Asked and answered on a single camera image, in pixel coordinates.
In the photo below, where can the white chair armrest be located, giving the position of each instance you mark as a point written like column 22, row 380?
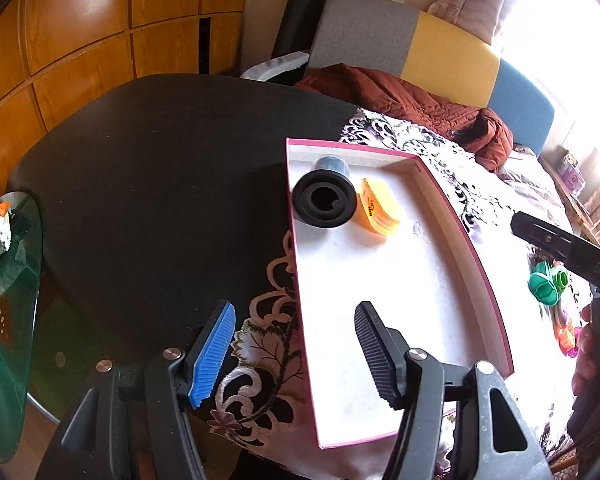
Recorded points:
column 275, row 66

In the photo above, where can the wooden wardrobe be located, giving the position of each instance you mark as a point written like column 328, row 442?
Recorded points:
column 80, row 35

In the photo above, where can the white embroidered floral tablecloth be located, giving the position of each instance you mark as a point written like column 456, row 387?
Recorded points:
column 500, row 200

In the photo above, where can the orange plastic block toy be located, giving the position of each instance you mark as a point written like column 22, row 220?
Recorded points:
column 564, row 339

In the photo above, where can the dark green plastic toy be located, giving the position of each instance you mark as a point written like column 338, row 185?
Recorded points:
column 542, row 287

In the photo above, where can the green glass side table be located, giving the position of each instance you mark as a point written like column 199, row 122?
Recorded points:
column 10, row 370

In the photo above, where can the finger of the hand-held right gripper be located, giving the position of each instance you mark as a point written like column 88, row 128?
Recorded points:
column 545, row 235

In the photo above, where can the black cylinder with grey cap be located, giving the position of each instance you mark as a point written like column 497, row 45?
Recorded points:
column 310, row 210

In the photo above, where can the purple storage box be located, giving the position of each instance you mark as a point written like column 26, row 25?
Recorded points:
column 572, row 170

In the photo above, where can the person's right hand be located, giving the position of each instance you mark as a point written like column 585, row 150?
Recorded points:
column 587, row 360

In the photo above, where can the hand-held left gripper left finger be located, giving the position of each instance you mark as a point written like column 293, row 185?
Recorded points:
column 209, row 357

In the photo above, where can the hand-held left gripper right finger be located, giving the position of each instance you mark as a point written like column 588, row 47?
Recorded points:
column 375, row 355

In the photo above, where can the pink-edged white cardboard box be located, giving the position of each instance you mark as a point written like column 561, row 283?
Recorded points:
column 380, row 285

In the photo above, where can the black rolled mat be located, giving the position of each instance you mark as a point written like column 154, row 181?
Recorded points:
column 300, row 10

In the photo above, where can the rust-brown quilted jacket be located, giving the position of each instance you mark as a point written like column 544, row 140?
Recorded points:
column 410, row 100

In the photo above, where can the grey yellow blue headboard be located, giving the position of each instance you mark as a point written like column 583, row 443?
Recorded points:
column 450, row 50

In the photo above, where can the pale pink bedding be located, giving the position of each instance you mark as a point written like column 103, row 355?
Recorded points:
column 530, row 175

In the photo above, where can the wooden desk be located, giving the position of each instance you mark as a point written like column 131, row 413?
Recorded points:
column 575, row 200

